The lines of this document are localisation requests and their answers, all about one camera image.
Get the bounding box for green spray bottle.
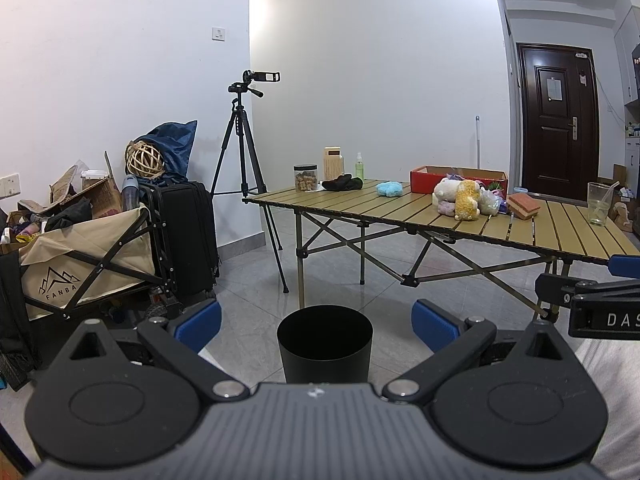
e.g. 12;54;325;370
355;153;364;180

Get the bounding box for black suitcase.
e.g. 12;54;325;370
140;181;219;304

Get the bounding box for wooden box container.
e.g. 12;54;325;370
323;146;345;181

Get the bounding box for yellow plush toy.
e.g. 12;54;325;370
454;180;480;221

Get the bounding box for black camera tripod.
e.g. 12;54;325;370
210;81;290;294

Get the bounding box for pink sponge block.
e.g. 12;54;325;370
506;193;540;220

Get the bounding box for woven rattan ball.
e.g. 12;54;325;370
125;141;165;180

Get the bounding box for dark brown door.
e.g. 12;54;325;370
518;44;600;202

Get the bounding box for black trash bin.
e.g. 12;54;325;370
277;304;373;384

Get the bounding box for blue bag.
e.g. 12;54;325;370
136;120;198;180

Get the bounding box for light blue plush toy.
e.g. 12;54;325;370
376;181;402;197

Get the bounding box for clear glass cup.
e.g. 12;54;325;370
587;182;613;226

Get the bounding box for red cardboard box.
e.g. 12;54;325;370
409;166;509;194

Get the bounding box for black cloth bundle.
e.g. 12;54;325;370
321;174;363;192

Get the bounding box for beige folding wagon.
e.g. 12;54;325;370
17;205;170;321

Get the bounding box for glass snack jar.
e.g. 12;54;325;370
293;165;318;192

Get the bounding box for tan folding slat table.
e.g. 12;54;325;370
245;180;639;318

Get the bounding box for white plush bunny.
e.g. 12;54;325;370
432;178;462;218

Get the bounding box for camcorder on tripod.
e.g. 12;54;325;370
243;70;281;84

